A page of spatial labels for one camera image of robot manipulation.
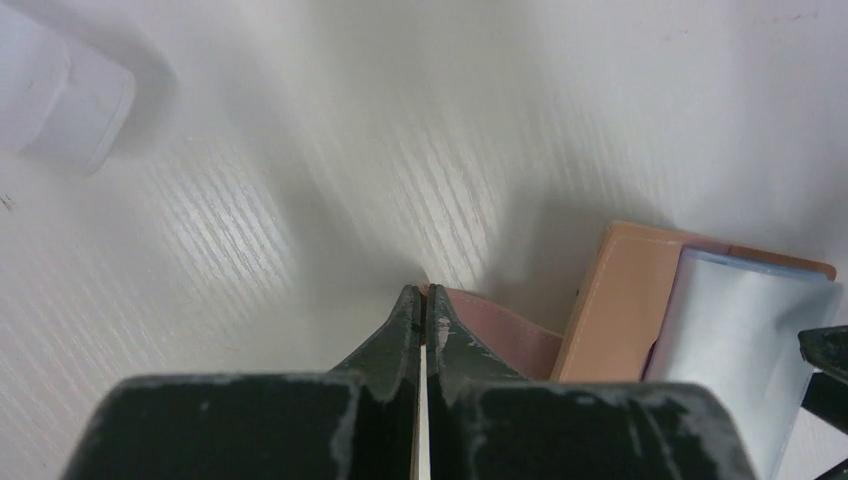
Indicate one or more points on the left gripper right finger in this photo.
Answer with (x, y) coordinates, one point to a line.
(487, 421)

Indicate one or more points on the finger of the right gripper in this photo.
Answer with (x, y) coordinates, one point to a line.
(826, 396)

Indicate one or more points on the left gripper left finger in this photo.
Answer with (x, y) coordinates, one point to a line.
(355, 421)

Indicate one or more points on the metal clothes rack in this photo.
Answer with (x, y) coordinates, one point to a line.
(62, 101)

